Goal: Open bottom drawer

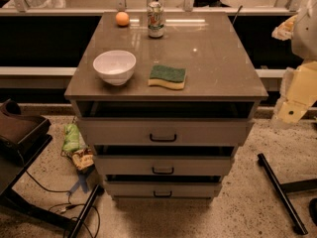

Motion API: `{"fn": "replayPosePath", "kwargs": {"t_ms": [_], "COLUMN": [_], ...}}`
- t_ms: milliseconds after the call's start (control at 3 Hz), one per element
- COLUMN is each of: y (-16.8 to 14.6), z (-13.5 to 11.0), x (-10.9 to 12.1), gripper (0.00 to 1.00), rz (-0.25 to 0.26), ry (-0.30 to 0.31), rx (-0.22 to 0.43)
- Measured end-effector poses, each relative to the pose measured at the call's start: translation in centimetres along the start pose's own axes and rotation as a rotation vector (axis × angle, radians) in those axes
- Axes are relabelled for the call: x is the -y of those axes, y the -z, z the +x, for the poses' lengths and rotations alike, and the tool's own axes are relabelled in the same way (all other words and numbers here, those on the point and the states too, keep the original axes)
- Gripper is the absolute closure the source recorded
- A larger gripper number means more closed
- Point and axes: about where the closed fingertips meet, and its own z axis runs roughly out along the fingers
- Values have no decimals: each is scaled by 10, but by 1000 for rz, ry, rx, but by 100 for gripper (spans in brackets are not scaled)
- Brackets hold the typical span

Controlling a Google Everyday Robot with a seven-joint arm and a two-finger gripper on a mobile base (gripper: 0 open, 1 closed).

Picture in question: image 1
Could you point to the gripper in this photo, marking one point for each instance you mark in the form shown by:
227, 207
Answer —
305, 37

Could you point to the grey drawer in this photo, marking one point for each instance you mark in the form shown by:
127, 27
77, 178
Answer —
161, 166
165, 132
162, 189

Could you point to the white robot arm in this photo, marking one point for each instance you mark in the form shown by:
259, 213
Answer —
301, 29

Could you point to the grey drawer cabinet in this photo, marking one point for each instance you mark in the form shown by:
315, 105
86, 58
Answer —
221, 83

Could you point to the black floor stand bar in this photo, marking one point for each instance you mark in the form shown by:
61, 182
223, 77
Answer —
284, 189

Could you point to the green yellow sponge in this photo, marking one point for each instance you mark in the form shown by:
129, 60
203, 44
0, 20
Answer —
167, 77

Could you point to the soda can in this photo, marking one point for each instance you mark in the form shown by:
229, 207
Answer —
155, 20

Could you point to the white bowl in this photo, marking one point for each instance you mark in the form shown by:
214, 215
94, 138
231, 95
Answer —
115, 67

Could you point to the orange ball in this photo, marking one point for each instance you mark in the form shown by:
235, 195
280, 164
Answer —
122, 19

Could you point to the yellow snack bag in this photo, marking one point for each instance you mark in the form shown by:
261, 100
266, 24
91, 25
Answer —
82, 159

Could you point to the blue tape on floor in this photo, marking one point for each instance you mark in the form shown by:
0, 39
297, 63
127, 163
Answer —
81, 183

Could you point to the black chair with stand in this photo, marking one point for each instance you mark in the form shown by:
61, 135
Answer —
22, 139

